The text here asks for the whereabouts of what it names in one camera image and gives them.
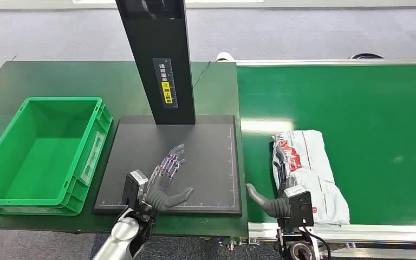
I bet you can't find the silver conveyor frame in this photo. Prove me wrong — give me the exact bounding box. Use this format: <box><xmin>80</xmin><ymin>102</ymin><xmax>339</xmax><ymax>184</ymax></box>
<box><xmin>235</xmin><ymin>58</ymin><xmax>416</xmax><ymax>260</ymax></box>

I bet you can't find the black scanner column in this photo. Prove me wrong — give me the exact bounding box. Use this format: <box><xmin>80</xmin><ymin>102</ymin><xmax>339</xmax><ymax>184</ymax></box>
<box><xmin>115</xmin><ymin>0</ymin><xmax>197</xmax><ymax>126</ymax></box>

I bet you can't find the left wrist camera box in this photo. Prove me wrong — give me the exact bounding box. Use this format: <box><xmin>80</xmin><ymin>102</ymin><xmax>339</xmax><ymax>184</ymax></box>
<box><xmin>121</xmin><ymin>170</ymin><xmax>149</xmax><ymax>210</ymax></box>

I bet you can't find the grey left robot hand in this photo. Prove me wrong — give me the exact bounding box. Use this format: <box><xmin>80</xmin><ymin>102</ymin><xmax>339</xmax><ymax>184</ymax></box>
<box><xmin>144</xmin><ymin>143</ymin><xmax>194</xmax><ymax>213</ymax></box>

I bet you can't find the green conveyor belt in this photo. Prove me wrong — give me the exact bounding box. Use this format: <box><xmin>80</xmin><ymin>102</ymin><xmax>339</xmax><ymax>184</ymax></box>
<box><xmin>236</xmin><ymin>63</ymin><xmax>416</xmax><ymax>228</ymax></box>

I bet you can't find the grey poly mailer with QR codes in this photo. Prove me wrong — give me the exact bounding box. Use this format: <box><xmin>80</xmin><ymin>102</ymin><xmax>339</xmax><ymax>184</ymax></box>
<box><xmin>271</xmin><ymin>129</ymin><xmax>351</xmax><ymax>226</ymax></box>

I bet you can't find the green plastic crate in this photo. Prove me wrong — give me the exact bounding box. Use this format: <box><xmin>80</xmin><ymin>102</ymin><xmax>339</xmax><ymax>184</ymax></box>
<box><xmin>0</xmin><ymin>96</ymin><xmax>114</xmax><ymax>217</ymax></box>

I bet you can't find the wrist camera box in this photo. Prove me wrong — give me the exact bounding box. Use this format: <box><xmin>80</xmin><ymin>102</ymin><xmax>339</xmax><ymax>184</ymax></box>
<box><xmin>121</xmin><ymin>170</ymin><xmax>149</xmax><ymax>210</ymax></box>
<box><xmin>284</xmin><ymin>185</ymin><xmax>315</xmax><ymax>228</ymax></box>

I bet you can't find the black round floor object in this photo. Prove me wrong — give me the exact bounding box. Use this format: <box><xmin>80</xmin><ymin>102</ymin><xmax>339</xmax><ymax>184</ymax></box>
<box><xmin>348</xmin><ymin>53</ymin><xmax>385</xmax><ymax>60</ymax></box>

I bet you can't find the thin black table cable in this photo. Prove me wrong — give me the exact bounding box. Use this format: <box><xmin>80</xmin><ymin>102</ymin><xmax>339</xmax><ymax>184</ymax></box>
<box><xmin>193</xmin><ymin>61</ymin><xmax>212</xmax><ymax>90</ymax></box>

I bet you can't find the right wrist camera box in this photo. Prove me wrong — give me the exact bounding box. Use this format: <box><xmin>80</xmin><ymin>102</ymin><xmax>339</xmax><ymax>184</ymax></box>
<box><xmin>284</xmin><ymin>185</ymin><xmax>315</xmax><ymax>228</ymax></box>

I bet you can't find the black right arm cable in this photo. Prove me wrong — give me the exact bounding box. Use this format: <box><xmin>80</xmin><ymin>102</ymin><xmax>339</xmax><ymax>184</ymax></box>
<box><xmin>301</xmin><ymin>226</ymin><xmax>333</xmax><ymax>260</ymax></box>

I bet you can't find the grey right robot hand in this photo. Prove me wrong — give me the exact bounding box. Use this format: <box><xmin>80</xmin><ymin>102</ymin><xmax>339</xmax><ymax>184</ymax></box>
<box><xmin>246</xmin><ymin>134</ymin><xmax>298</xmax><ymax>219</ymax></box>

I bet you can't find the black scanner base plate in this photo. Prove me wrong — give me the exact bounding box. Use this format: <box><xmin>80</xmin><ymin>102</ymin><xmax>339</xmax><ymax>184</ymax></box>
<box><xmin>92</xmin><ymin>114</ymin><xmax>243</xmax><ymax>217</ymax></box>

